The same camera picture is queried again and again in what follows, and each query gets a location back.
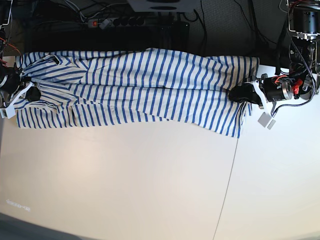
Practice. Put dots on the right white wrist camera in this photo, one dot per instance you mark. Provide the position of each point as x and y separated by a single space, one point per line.
8 109

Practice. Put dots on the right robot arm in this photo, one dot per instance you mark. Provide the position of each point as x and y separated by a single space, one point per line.
6 19

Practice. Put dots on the black power strip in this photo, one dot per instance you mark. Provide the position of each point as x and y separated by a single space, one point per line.
116 22

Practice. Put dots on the grey monitor stand base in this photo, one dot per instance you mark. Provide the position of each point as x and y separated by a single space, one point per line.
163 5

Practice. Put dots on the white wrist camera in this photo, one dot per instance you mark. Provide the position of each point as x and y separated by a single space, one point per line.
266 119
8 109

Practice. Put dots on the black power adapter box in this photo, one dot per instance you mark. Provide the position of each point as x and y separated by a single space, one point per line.
180 29

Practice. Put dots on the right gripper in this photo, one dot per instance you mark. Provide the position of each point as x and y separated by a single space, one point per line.
11 81

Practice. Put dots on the blue white striped T-shirt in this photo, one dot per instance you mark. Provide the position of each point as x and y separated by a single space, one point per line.
102 88

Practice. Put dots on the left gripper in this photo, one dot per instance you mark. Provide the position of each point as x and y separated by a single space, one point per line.
275 89

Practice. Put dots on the aluminium table frame post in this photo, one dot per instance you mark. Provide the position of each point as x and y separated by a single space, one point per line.
165 39

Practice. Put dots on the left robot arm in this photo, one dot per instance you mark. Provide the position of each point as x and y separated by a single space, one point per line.
302 25

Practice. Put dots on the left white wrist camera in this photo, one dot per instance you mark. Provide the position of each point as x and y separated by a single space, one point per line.
266 119

